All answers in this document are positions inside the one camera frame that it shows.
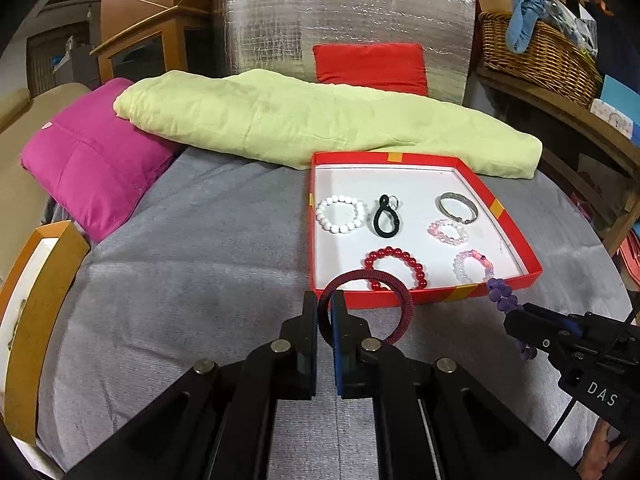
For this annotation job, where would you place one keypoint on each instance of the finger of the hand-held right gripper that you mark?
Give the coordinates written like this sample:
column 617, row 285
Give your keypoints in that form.
column 605, row 337
column 535, row 330

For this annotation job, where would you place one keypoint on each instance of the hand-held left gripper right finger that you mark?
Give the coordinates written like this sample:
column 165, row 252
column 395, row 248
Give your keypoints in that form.
column 341, row 360

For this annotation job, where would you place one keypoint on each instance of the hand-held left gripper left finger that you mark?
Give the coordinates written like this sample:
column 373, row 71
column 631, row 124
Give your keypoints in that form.
column 310, row 360

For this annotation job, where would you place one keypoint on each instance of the red cardboard box tray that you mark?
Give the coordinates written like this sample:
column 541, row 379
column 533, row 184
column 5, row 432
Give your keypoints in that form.
column 425, row 180

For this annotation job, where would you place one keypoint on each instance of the person's right hand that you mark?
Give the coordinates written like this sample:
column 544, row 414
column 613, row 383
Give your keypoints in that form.
column 602, row 452

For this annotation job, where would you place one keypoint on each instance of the silver bangle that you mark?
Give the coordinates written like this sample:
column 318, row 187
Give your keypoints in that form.
column 456, row 194

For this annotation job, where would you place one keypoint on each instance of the wooden shelf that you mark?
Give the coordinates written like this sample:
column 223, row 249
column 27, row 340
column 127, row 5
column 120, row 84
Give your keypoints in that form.
column 575, row 145

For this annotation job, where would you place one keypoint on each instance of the light green folded cloth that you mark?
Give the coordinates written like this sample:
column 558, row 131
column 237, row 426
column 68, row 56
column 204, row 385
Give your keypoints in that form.
column 300, row 115

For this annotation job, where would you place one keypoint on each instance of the blue box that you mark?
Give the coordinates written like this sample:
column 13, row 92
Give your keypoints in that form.
column 622, row 92

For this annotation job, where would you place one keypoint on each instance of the wicker basket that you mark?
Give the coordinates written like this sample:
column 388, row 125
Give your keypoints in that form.
column 545, row 55

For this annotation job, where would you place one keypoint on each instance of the magenta pillow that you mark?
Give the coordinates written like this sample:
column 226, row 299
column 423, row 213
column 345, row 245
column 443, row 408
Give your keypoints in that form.
column 95, row 160

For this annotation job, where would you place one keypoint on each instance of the small red cushion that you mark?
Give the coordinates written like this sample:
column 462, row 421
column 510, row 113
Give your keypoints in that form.
column 370, row 67

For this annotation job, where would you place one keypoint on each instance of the blue cloth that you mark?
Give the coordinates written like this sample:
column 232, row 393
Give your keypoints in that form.
column 522, row 20

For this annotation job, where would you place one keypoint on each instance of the clear plastic bag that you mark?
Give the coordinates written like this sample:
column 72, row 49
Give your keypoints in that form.
column 570, row 10

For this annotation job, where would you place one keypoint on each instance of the silver foil insulation panel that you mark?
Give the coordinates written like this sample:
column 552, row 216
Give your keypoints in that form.
column 350, row 15

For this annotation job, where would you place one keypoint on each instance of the wooden cabinet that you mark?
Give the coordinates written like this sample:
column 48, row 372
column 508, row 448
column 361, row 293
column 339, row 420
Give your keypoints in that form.
column 145, row 30

